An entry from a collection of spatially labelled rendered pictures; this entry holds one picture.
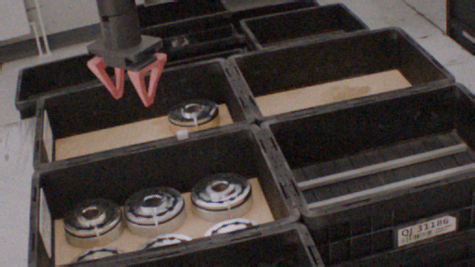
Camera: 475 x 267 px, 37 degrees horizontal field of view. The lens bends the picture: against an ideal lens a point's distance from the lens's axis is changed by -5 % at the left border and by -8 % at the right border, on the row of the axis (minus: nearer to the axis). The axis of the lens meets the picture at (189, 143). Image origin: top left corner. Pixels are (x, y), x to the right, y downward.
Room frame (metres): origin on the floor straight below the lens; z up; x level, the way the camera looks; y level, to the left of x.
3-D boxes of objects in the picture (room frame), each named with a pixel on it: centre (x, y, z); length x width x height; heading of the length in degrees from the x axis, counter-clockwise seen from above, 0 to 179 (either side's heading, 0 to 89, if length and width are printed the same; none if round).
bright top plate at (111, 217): (1.05, 0.18, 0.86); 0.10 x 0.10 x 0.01
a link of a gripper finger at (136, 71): (1.04, 0.06, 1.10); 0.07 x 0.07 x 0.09; 47
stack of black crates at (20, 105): (2.30, 0.34, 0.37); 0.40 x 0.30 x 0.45; 94
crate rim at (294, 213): (0.98, 0.07, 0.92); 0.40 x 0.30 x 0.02; 93
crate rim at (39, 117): (1.28, 0.09, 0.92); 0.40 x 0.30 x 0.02; 93
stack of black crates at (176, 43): (2.73, -0.03, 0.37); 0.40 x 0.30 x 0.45; 94
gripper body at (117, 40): (1.05, 0.07, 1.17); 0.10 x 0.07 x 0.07; 47
